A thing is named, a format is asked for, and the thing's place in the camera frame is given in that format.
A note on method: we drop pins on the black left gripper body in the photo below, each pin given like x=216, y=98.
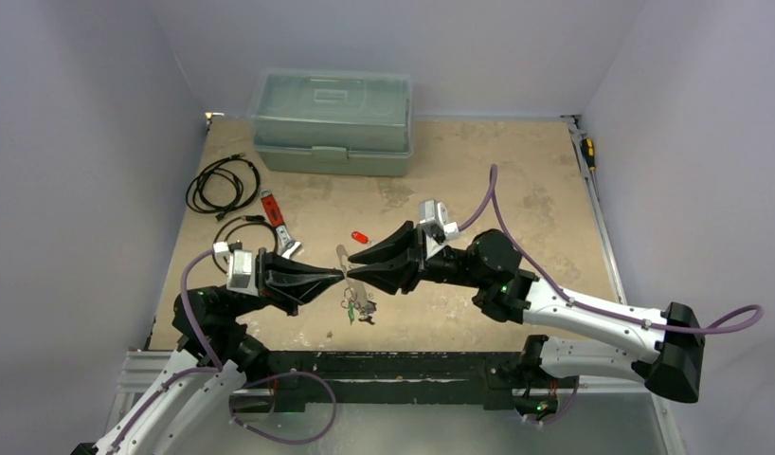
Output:
x=260, y=272

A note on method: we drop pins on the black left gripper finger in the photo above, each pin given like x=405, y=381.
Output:
x=290, y=296
x=288, y=271

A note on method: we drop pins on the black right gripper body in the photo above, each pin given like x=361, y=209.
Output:
x=418, y=254

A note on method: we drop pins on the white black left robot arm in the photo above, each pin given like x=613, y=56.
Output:
x=215, y=356

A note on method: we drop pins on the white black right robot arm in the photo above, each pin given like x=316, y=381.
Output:
x=661, y=349

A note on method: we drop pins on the key with red tag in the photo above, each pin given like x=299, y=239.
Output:
x=361, y=238

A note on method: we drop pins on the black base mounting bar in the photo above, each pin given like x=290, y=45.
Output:
x=491, y=380

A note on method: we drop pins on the green plastic toolbox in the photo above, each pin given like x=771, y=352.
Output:
x=333, y=122

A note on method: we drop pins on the yellow black screwdriver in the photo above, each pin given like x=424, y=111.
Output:
x=588, y=153

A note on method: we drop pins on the red handled adjustable wrench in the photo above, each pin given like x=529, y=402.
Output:
x=288, y=246

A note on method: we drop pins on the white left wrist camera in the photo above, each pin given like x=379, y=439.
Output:
x=240, y=272

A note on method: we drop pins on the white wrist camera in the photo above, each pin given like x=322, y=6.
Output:
x=437, y=228
x=240, y=272

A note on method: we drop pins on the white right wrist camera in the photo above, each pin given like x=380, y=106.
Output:
x=437, y=228

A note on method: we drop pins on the aluminium frame rail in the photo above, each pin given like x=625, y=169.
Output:
x=666, y=422

